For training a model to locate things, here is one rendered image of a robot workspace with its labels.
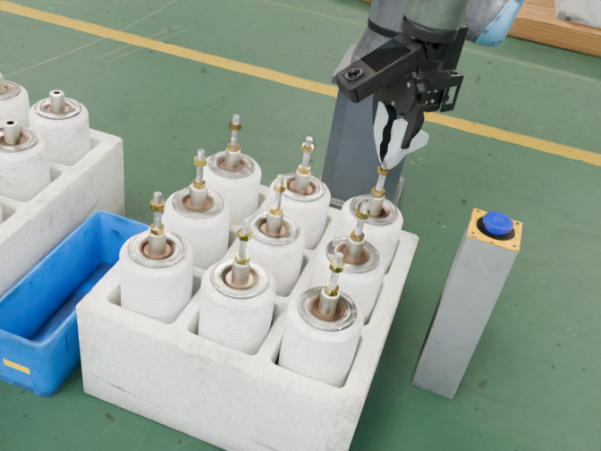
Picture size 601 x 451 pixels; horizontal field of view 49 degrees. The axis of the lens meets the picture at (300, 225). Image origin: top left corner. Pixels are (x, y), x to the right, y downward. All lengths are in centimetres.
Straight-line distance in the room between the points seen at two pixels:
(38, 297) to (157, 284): 29
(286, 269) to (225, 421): 22
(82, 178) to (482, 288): 67
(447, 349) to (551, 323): 34
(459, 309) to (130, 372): 47
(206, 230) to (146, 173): 56
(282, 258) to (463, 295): 26
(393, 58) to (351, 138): 50
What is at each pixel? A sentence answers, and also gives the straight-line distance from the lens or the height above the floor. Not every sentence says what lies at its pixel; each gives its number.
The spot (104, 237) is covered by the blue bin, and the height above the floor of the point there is 7.
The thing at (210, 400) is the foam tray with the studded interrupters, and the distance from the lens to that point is 90.
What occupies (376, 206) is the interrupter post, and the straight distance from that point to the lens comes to 98.
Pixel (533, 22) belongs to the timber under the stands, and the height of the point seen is 7.
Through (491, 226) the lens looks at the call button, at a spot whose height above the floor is 33.
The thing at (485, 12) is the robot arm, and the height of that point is 47.
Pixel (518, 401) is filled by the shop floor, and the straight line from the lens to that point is 116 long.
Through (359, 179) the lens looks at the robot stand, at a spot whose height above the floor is 9.
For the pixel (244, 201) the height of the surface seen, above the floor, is 21.
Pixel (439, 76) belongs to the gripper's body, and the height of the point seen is 48.
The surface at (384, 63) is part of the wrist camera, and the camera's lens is 85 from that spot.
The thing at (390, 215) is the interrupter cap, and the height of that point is 25.
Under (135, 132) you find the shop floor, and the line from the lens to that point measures 162.
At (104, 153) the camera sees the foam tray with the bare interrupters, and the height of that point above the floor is 18.
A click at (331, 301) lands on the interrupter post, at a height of 28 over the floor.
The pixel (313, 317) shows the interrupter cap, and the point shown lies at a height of 25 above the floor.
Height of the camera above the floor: 82
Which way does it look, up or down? 37 degrees down
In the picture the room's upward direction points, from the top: 10 degrees clockwise
